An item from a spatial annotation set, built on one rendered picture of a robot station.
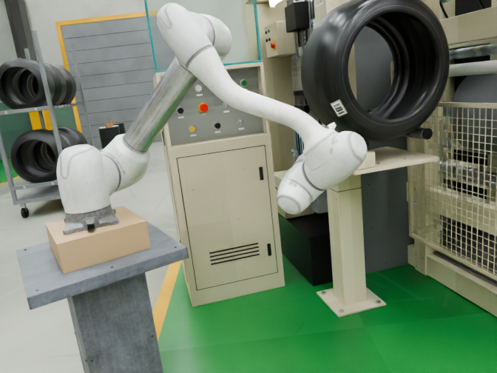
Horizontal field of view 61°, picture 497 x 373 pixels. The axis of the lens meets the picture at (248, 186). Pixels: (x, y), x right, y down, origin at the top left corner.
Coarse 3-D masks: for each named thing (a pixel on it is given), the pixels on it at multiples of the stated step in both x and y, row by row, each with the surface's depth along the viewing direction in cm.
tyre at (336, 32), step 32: (352, 0) 155; (384, 0) 149; (416, 0) 155; (320, 32) 158; (352, 32) 148; (384, 32) 180; (416, 32) 174; (320, 64) 153; (416, 64) 183; (448, 64) 161; (320, 96) 158; (352, 96) 153; (416, 96) 181; (352, 128) 160; (384, 128) 160
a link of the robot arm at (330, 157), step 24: (192, 72) 121; (216, 72) 119; (240, 96) 117; (264, 96) 116; (288, 120) 111; (312, 120) 110; (312, 144) 108; (336, 144) 104; (360, 144) 105; (312, 168) 110; (336, 168) 106
